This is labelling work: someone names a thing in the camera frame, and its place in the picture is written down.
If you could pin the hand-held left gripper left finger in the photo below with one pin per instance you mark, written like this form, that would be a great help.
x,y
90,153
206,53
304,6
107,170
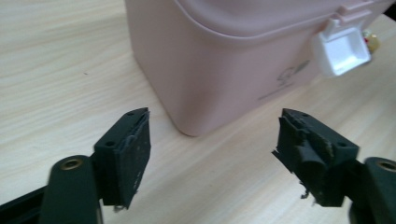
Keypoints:
x,y
123,161

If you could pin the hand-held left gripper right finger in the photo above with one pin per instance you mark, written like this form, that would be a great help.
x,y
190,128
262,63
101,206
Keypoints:
x,y
314,155

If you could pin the round golden pastry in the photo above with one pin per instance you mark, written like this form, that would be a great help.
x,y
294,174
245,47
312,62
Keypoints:
x,y
372,42

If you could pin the pink storage box with lid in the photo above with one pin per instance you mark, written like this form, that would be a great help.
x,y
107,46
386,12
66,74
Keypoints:
x,y
218,71

